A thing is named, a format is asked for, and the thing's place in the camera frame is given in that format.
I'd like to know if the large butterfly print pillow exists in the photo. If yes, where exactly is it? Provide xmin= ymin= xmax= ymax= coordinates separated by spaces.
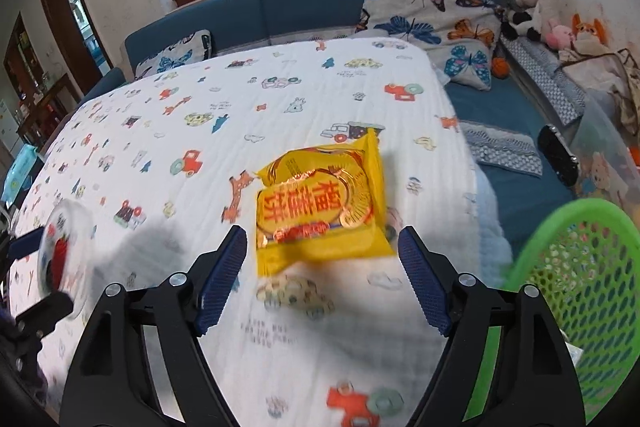
xmin=356 ymin=0 xmax=503 ymax=92

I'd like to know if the yellow snack packet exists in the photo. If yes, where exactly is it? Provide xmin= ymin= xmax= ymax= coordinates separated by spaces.
xmin=255 ymin=130 xmax=396 ymax=278

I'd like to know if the blue sofa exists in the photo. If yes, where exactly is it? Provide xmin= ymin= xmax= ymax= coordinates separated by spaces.
xmin=82 ymin=0 xmax=576 ymax=233

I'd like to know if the wooden door frame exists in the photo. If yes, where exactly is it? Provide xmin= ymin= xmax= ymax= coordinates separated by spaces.
xmin=36 ymin=0 xmax=108 ymax=80

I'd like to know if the clear plastic storage bin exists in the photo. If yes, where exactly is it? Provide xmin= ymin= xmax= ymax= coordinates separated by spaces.
xmin=570 ymin=94 xmax=640 ymax=208

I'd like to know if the small checked folded cloth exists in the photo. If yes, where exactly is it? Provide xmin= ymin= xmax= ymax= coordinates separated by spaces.
xmin=460 ymin=121 xmax=543 ymax=178

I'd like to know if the white printed blanket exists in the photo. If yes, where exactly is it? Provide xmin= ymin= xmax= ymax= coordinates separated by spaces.
xmin=0 ymin=38 xmax=516 ymax=427

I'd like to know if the green plastic mesh basket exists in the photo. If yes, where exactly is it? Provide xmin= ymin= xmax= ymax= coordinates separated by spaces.
xmin=467 ymin=199 xmax=640 ymax=425

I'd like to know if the wooden cabinet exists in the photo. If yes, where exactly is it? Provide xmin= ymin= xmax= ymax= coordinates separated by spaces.
xmin=4 ymin=12 xmax=83 ymax=148

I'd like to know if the black white cow plush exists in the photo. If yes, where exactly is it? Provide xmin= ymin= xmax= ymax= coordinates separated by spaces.
xmin=500 ymin=0 xmax=560 ymax=42

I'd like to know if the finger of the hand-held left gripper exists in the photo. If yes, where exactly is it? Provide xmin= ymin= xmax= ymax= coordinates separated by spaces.
xmin=0 ymin=227 xmax=46 ymax=261
xmin=15 ymin=290 xmax=75 ymax=336

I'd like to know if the pink plush toy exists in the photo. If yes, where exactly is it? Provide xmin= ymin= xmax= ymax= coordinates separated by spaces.
xmin=544 ymin=19 xmax=576 ymax=50

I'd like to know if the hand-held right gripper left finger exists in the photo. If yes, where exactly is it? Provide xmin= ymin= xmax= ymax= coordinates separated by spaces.
xmin=60 ymin=224 xmax=248 ymax=427

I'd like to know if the beige cloth bag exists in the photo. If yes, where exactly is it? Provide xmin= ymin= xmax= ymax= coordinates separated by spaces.
xmin=557 ymin=49 xmax=640 ymax=138

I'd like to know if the small butterfly print pillow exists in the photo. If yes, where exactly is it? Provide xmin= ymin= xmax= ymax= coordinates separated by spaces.
xmin=135 ymin=29 xmax=213 ymax=80

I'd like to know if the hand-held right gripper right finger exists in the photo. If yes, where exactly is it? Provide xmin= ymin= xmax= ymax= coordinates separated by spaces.
xmin=397 ymin=224 xmax=586 ymax=427

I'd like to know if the black rounded object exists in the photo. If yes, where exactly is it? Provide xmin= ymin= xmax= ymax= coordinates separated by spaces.
xmin=537 ymin=124 xmax=581 ymax=188

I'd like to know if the clear domed yogurt cup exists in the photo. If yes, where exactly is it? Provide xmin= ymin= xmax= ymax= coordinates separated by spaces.
xmin=37 ymin=199 xmax=96 ymax=308

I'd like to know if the large checked folded cloth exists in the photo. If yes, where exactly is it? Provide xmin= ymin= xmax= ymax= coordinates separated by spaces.
xmin=500 ymin=37 xmax=586 ymax=125

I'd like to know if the orange fox plush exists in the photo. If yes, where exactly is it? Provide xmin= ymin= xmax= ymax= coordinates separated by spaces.
xmin=571 ymin=14 xmax=608 ymax=55

